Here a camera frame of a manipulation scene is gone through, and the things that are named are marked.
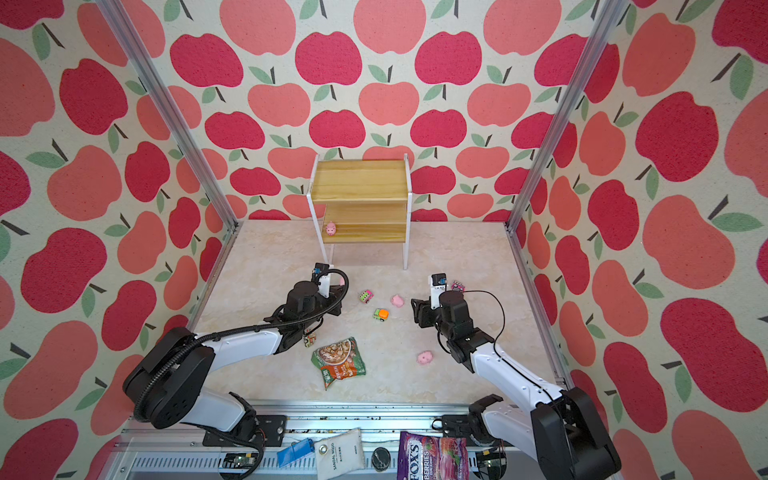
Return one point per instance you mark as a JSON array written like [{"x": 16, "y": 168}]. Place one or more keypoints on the left aluminium frame post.
[{"x": 130, "y": 40}]

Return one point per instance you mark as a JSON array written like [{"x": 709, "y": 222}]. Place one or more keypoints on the front aluminium rail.
[{"x": 182, "y": 452}]

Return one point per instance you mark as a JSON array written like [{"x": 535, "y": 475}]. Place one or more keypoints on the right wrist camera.
[{"x": 438, "y": 286}]

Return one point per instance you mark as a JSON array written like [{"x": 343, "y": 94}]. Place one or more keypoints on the purple Fox's candy bag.
[{"x": 423, "y": 457}]

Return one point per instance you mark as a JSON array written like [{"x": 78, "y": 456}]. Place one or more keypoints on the blue card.
[{"x": 295, "y": 452}]

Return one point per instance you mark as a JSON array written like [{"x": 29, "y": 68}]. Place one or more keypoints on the aluminium frame post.
[
  {"x": 605, "y": 24},
  {"x": 130, "y": 40}
]

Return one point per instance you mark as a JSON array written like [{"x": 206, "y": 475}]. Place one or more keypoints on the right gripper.
[{"x": 421, "y": 312}]

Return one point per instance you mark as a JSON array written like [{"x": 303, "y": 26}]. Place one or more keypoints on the wooden two-tier shelf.
[{"x": 370, "y": 201}]

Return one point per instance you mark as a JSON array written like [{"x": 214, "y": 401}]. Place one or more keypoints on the round metal can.
[{"x": 381, "y": 459}]

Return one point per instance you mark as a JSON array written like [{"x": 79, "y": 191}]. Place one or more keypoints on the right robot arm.
[{"x": 560, "y": 429}]

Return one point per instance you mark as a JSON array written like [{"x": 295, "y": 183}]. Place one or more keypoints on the right aluminium frame post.
[{"x": 605, "y": 24}]

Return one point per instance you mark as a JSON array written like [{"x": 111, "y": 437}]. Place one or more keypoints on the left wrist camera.
[{"x": 321, "y": 278}]

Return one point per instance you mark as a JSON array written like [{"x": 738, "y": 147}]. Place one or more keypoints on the green snack bag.
[{"x": 338, "y": 361}]

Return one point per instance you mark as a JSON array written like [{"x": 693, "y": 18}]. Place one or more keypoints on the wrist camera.
[
  {"x": 438, "y": 286},
  {"x": 321, "y": 278}
]

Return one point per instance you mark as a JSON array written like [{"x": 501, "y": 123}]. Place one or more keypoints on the green orange mixer truck toy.
[{"x": 381, "y": 314}]

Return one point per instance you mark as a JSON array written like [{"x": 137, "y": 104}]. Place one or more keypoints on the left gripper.
[{"x": 336, "y": 294}]

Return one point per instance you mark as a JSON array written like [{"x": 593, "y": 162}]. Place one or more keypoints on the white paper packet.
[{"x": 338, "y": 455}]

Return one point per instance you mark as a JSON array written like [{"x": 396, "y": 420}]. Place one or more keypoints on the pink green truck toy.
[{"x": 366, "y": 296}]

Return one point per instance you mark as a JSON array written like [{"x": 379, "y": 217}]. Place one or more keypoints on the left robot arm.
[{"x": 168, "y": 385}]

